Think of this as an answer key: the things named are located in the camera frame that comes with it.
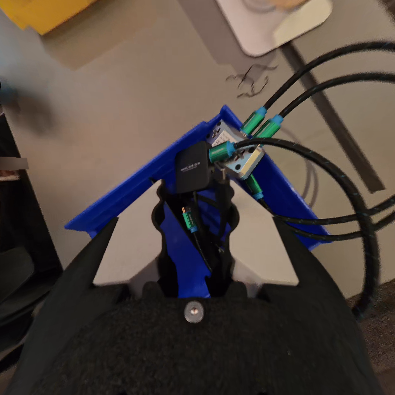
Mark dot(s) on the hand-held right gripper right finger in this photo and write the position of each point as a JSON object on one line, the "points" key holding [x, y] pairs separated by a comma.
{"points": [[262, 247]]}

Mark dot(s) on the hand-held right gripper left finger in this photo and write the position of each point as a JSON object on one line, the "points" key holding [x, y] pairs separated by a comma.
{"points": [[129, 247]]}

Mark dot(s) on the blue plastic bin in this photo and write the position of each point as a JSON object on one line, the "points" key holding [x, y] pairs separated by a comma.
{"points": [[132, 191]]}

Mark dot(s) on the silver switch box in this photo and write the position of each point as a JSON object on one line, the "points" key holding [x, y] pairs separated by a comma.
{"points": [[243, 163]]}

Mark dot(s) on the black square hub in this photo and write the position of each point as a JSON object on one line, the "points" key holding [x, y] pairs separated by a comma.
{"points": [[191, 166]]}

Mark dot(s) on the grey desk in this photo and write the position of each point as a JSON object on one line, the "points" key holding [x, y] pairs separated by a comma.
{"points": [[123, 92]]}

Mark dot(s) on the yellow plastic bin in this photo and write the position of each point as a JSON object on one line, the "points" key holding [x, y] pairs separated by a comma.
{"points": [[46, 15]]}

